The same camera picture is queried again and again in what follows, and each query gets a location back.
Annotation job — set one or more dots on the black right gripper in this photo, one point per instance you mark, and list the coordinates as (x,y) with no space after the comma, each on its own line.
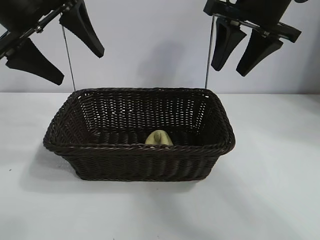
(255,12)

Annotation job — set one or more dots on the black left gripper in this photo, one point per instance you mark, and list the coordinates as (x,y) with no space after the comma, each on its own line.
(20,15)

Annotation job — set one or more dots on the pale yellow egg yolk pastry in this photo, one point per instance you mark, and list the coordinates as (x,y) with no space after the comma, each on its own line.
(160,140)

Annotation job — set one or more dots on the dark brown wicker basket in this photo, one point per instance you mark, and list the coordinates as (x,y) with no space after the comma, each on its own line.
(140,160)

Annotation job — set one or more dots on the thin metal rod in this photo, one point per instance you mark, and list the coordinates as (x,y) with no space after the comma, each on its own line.
(68,57)
(209,77)

